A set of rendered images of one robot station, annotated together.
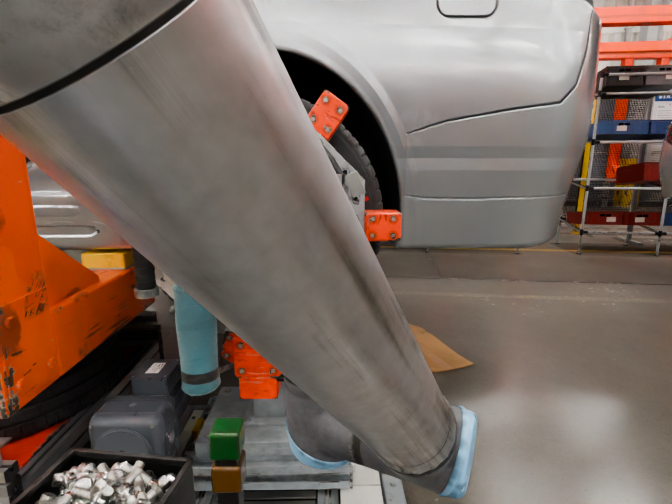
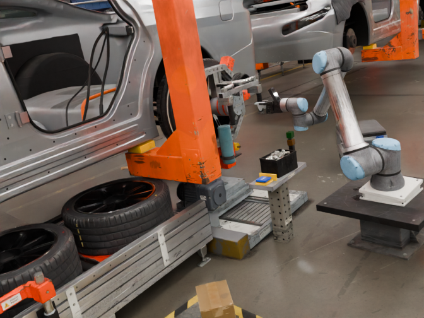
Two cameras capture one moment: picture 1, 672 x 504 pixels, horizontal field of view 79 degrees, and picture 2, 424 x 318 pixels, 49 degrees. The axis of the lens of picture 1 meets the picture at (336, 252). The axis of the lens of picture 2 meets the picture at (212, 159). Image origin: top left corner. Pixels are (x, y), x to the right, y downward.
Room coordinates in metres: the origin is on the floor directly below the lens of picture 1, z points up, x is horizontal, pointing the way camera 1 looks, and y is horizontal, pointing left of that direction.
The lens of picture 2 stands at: (-1.07, 2.66, 1.47)
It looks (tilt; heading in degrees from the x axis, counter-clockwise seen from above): 17 degrees down; 312
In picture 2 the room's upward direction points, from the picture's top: 10 degrees counter-clockwise
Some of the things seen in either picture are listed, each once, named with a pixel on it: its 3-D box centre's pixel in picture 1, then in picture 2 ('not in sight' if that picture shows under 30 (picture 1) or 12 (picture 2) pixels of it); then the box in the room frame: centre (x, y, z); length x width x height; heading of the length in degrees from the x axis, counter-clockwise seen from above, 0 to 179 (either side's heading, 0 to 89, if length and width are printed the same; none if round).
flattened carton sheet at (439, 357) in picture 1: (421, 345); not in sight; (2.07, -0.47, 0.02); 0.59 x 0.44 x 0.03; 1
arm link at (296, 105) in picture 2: not in sight; (296, 105); (0.48, 0.02, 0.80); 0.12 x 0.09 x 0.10; 1
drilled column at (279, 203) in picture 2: not in sight; (280, 209); (0.48, 0.37, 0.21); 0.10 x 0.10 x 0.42; 1
